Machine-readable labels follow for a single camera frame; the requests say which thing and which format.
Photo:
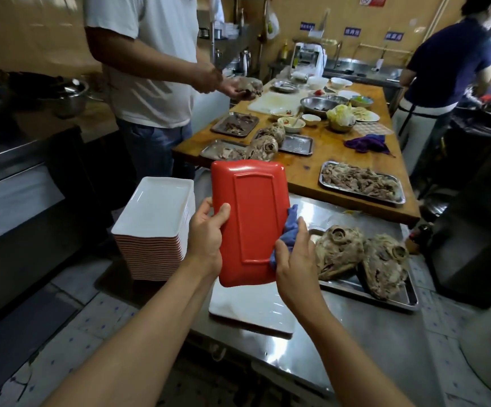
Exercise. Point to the person's left hand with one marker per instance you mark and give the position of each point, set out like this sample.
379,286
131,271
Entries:
205,241

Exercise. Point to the person's right hand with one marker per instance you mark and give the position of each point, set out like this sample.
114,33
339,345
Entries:
297,277

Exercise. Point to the person's left thumb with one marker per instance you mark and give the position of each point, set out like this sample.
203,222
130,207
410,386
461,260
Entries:
222,216

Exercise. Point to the person's right thumb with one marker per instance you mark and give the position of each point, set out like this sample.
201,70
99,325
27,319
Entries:
281,257

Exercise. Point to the blue cleaning cloth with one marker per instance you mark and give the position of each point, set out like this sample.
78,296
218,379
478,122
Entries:
288,233

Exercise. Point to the red rectangular plate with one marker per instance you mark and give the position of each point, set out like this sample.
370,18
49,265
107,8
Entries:
251,216

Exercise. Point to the person's left forearm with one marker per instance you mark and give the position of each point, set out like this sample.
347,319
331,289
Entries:
143,339

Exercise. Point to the person's right forearm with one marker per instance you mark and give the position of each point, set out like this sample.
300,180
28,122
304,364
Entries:
347,360

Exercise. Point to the cooked sheep head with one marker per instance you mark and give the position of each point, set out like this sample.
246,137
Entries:
338,252
385,267

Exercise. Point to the small steel tray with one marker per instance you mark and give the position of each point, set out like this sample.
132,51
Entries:
298,144
218,150
234,125

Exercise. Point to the stack of white rectangular plates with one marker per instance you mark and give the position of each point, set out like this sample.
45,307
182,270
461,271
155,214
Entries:
154,216

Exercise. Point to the boned sheep head meat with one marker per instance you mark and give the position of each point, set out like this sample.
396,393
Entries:
275,132
264,148

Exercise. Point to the dark meat pieces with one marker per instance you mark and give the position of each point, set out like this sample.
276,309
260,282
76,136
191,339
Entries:
237,122

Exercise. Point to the pile of shredded meat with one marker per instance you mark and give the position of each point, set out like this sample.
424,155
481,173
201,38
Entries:
357,180

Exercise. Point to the steel tray with raised rim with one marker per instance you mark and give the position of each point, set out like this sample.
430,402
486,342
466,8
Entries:
362,184

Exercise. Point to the small white bowl with spoon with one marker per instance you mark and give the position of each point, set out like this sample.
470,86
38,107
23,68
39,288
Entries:
290,125

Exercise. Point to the large steel tray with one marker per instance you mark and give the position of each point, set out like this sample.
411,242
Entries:
398,294

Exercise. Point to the white cutting board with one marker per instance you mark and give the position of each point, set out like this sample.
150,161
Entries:
273,101

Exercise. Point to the chunk of cooked meat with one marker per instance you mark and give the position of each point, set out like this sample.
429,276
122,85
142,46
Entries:
247,86

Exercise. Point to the dark glass bottle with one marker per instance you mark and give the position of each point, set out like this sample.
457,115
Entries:
419,237

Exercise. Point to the purple cloth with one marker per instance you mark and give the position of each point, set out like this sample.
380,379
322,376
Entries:
368,144

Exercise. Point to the shallow steel dish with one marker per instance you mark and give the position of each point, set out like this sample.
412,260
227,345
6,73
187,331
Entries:
284,86

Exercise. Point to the large steel mixing bowl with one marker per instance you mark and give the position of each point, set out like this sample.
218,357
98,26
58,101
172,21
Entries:
319,105

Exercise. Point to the cabbage head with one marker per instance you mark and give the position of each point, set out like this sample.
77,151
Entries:
340,114

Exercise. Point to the clear plastic dimpled tray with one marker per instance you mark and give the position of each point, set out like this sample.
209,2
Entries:
374,129

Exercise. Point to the white plate with vegetables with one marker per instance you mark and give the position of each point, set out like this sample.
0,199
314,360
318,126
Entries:
366,115

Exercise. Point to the steel cleaver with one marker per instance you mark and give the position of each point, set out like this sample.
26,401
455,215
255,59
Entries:
237,48

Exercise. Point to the small white plate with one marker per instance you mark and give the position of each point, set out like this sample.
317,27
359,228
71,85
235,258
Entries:
349,94

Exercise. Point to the green bowl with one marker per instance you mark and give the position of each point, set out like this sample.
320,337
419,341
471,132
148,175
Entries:
361,101

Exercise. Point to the yellow bottle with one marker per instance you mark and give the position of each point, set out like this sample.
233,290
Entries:
284,49

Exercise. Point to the white kitchen machine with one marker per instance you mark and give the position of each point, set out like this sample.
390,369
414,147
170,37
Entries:
309,59

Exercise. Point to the steel kitchen counter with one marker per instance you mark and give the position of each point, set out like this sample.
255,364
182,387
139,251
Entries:
29,216

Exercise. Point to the steel pot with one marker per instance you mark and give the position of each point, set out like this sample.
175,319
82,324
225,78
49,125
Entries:
67,99

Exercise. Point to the black cooking range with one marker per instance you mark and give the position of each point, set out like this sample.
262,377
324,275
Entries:
478,199

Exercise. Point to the blue wall sign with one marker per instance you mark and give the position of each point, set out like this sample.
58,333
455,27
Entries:
307,26
393,36
352,31

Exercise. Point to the red wall sign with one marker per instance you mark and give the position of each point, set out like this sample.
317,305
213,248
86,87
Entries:
373,0

